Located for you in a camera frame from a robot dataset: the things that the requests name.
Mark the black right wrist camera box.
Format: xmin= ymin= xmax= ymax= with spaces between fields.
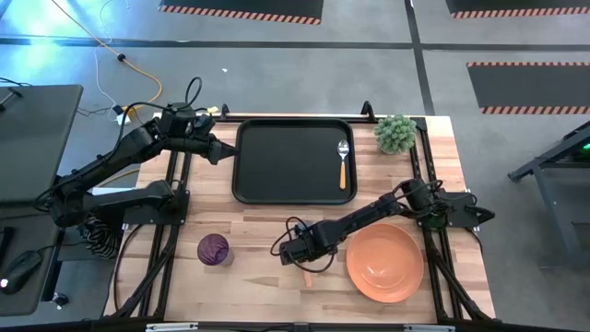
xmin=278 ymin=238 xmax=305 ymax=267

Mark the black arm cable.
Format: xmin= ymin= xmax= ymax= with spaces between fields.
xmin=185 ymin=76 xmax=205 ymax=110
xmin=269 ymin=215 xmax=340 ymax=275

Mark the orange plate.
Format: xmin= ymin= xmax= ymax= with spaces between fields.
xmin=345 ymin=222 xmax=426 ymax=304

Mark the black aluminium table frame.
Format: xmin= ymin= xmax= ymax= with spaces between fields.
xmin=103 ymin=103 xmax=497 ymax=332

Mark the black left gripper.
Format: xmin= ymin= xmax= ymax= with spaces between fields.
xmin=197 ymin=136 xmax=239 ymax=166

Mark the black corrugated cable conduit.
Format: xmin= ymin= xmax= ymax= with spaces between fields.
xmin=81 ymin=214 xmax=122 ymax=259

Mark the black rectangular tray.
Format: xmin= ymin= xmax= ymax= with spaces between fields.
xmin=231 ymin=117 xmax=359 ymax=206

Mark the yellow floor cable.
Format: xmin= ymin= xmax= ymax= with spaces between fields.
xmin=50 ymin=0 xmax=164 ymax=188

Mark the dark grey side desk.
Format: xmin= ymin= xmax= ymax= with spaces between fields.
xmin=0 ymin=84 xmax=84 ymax=317

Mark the white floor cable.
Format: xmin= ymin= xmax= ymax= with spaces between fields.
xmin=93 ymin=0 xmax=131 ymax=116

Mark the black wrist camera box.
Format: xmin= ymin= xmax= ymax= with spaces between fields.
xmin=278 ymin=238 xmax=305 ymax=267
xmin=191 ymin=113 xmax=217 ymax=136

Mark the purple faceted cup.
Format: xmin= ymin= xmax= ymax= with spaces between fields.
xmin=196 ymin=232 xmax=235 ymax=267

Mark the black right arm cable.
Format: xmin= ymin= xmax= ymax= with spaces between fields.
xmin=269 ymin=215 xmax=340 ymax=275

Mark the black metal stand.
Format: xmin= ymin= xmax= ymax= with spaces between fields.
xmin=506 ymin=120 xmax=590 ymax=268

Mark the spoon with orange handle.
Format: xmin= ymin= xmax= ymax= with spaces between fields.
xmin=336 ymin=139 xmax=350 ymax=191

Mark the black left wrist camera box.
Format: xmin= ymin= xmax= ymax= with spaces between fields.
xmin=191 ymin=113 xmax=217 ymax=136

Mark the green succulent in speckled pot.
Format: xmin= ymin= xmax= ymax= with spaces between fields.
xmin=372 ymin=113 xmax=419 ymax=156

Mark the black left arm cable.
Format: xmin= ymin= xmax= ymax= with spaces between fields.
xmin=185 ymin=76 xmax=205 ymax=110

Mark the black mat with hazard stripes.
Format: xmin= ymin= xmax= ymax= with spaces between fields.
xmin=466 ymin=61 xmax=590 ymax=115
xmin=159 ymin=0 xmax=325 ymax=26
xmin=444 ymin=0 xmax=590 ymax=19

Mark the black computer mouse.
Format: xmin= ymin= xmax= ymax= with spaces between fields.
xmin=0 ymin=249 xmax=43 ymax=296

